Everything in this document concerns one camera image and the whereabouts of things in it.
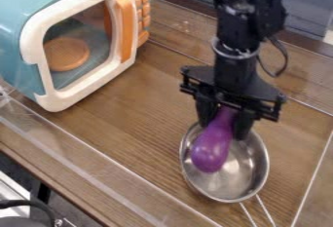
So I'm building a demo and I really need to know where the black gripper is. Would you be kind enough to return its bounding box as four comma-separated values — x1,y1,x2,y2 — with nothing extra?
181,65,287,140

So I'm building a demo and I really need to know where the purple toy eggplant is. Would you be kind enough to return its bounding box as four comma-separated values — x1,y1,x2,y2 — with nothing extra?
190,107,236,173

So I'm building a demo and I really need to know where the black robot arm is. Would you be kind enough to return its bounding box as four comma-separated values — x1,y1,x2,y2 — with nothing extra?
181,0,287,140

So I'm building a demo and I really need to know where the silver metal pot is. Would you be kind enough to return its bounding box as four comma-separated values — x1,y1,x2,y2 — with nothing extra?
178,120,277,227

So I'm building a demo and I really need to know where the blue toy microwave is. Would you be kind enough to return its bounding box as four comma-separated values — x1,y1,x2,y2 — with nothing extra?
0,0,152,112

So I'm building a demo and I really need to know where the black cable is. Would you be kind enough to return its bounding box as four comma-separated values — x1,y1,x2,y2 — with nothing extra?
0,198,58,227

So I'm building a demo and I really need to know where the clear acrylic barrier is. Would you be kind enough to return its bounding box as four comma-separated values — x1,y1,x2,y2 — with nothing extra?
0,94,220,227

